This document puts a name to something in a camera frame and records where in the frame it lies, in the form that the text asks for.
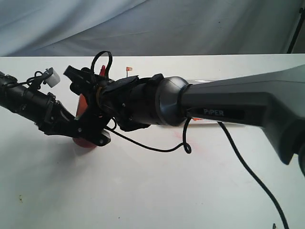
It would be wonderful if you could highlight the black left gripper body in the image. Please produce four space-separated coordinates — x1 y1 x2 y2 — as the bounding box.
37 93 78 137

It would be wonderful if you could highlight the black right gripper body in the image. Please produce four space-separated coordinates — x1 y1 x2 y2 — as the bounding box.
63 64 141 147

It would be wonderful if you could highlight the red sauce squeeze bottle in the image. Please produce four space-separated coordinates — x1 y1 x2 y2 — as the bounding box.
72 64 133 149

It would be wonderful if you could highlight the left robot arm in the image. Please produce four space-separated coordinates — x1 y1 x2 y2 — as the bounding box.
0 67 79 137

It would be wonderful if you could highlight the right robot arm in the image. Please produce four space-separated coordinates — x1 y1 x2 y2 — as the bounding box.
64 65 305 170

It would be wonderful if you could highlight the white rectangular plastic tray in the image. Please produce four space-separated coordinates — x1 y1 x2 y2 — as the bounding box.
156 77 269 127

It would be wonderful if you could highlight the black tripod stand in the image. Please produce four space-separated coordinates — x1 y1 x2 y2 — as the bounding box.
286 7 305 54

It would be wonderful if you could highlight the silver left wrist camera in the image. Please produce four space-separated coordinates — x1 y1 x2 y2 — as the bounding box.
43 67 61 88

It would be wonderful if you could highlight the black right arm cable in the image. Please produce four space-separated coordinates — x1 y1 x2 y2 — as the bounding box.
90 50 290 229

